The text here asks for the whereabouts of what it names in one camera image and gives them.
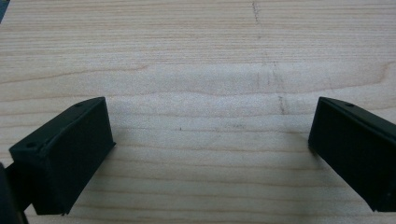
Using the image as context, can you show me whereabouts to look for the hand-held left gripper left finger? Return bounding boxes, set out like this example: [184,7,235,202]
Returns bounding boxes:
[8,96,117,217]

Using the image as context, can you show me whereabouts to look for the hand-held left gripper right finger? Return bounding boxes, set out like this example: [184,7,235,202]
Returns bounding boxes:
[307,96,396,213]

